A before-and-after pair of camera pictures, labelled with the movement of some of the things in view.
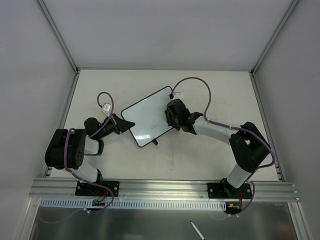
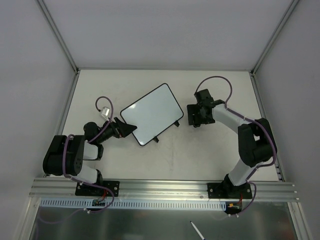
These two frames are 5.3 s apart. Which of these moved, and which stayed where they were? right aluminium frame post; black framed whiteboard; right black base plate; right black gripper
Moved: right black gripper
Stayed: right black base plate; black framed whiteboard; right aluminium frame post
